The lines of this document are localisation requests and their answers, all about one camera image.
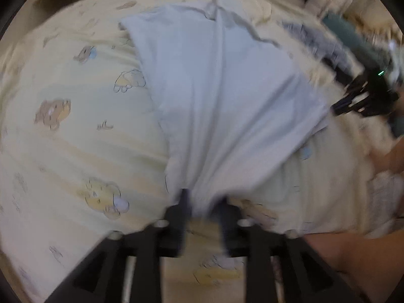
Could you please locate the grey t-shirt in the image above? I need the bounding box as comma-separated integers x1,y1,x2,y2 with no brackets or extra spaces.
282,20,351,74

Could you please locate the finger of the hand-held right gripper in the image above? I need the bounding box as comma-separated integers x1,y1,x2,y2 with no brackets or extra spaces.
331,93,370,116
344,77,370,97

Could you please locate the person's patterned pajamas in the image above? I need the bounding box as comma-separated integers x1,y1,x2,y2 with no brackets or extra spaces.
366,172,404,239

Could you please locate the white cartoon print t-shirt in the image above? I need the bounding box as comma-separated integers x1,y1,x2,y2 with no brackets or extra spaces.
119,0,331,219

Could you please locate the teal bed rail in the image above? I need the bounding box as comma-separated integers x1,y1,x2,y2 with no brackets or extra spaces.
322,12,384,70

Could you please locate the person's leg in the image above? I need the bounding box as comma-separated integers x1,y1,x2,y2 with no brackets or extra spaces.
304,232,404,303

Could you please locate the person's right forearm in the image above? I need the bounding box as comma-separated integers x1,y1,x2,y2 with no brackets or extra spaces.
371,137,404,175

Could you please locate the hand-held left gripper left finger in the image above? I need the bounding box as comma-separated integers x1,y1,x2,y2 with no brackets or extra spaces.
44,188,193,303

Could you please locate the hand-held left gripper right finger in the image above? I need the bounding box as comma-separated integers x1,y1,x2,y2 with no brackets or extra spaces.
217,199,363,303

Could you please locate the yellow bear print blanket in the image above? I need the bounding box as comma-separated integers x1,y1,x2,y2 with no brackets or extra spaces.
0,0,395,303

